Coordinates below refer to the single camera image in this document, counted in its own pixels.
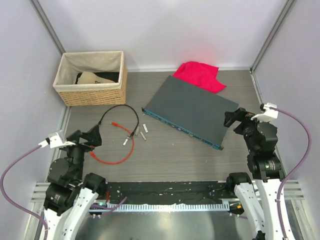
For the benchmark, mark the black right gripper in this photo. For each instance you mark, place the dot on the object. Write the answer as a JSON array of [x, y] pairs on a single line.
[[241, 120]]

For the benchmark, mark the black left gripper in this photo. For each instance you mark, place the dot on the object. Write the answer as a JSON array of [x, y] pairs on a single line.
[[81, 141]]

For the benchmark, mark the grey blue network switch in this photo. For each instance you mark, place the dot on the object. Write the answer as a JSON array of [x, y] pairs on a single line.
[[192, 110]]

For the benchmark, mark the silver SFP module labelled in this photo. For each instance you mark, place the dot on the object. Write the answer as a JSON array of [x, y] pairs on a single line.
[[145, 128]]

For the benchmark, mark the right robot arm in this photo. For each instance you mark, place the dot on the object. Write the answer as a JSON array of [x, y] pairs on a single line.
[[260, 195]]

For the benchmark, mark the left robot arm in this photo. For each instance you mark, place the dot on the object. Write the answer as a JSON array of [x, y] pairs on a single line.
[[70, 194]]

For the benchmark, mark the pink red cloth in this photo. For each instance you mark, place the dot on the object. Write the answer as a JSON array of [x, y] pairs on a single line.
[[201, 75]]

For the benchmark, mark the wicker basket with liner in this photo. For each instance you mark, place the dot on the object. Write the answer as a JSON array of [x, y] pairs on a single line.
[[73, 63]]

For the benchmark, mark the beige and black cloth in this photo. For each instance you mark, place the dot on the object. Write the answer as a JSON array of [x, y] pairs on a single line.
[[97, 78]]

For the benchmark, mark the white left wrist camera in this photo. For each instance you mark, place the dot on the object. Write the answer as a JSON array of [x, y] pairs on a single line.
[[56, 139]]

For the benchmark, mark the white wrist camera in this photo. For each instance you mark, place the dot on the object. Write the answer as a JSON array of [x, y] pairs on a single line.
[[56, 139], [268, 113]]

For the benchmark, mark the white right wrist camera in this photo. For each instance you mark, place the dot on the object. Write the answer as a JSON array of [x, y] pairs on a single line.
[[268, 113]]

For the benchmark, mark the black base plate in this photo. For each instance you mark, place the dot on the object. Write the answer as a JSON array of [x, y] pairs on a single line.
[[169, 192]]

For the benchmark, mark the slotted cable duct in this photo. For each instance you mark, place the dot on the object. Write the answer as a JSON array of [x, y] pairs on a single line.
[[223, 207]]

